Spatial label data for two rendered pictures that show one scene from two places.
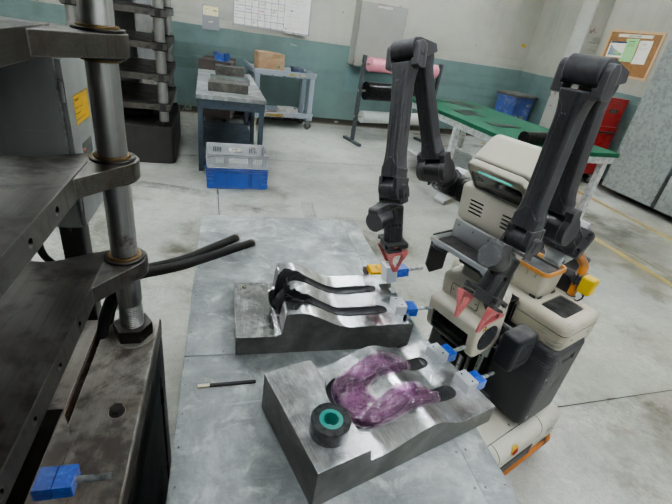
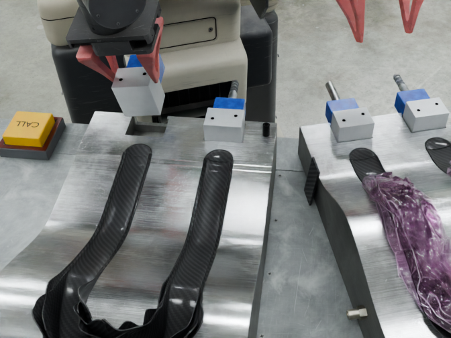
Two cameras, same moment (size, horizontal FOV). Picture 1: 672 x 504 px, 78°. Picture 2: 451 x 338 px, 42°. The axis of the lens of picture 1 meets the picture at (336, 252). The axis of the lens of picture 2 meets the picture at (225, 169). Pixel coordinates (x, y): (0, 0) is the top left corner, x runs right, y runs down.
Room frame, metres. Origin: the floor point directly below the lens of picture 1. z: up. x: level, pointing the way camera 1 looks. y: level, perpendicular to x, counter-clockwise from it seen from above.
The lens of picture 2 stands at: (0.77, 0.31, 1.42)
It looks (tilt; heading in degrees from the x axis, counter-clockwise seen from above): 45 degrees down; 297
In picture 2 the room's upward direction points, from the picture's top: 3 degrees counter-clockwise
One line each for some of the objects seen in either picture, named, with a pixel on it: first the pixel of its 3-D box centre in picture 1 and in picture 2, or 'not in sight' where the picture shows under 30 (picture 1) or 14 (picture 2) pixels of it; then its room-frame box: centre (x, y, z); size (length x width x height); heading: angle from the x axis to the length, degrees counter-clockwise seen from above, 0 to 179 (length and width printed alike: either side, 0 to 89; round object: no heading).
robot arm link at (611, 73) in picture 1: (550, 164); not in sight; (0.95, -0.44, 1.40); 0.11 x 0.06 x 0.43; 39
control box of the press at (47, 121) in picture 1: (87, 301); not in sight; (1.03, 0.75, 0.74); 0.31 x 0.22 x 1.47; 17
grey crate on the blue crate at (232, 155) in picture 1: (236, 156); not in sight; (4.13, 1.15, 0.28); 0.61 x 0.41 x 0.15; 110
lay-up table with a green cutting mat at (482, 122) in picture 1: (483, 153); not in sight; (5.03, -1.54, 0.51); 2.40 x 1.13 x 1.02; 24
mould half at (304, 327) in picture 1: (320, 304); (143, 275); (1.03, 0.02, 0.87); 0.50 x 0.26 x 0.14; 107
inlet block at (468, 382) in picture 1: (476, 379); (411, 100); (0.83, -0.42, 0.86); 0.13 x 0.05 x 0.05; 124
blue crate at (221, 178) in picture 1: (236, 172); not in sight; (4.13, 1.16, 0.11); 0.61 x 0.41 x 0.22; 110
